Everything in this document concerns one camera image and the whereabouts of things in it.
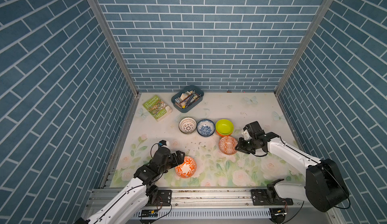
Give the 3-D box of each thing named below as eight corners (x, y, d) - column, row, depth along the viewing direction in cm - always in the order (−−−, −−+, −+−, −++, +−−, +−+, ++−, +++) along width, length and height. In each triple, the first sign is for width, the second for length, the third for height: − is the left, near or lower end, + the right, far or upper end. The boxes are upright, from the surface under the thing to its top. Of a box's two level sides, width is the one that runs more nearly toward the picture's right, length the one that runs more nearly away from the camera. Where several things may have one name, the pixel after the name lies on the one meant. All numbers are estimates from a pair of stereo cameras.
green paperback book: (141, 105, 113) (140, 103, 111) (156, 96, 120) (155, 94, 118) (157, 122, 104) (157, 120, 102) (173, 111, 110) (172, 109, 108)
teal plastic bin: (168, 103, 115) (167, 99, 112) (191, 87, 127) (191, 83, 124) (185, 116, 107) (184, 113, 104) (207, 97, 119) (208, 94, 116)
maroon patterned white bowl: (177, 129, 101) (176, 123, 96) (186, 119, 106) (186, 114, 101) (189, 138, 97) (189, 133, 92) (199, 128, 102) (199, 122, 97)
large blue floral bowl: (196, 138, 96) (196, 133, 92) (197, 123, 104) (196, 118, 99) (215, 138, 97) (215, 133, 92) (214, 123, 104) (214, 118, 99)
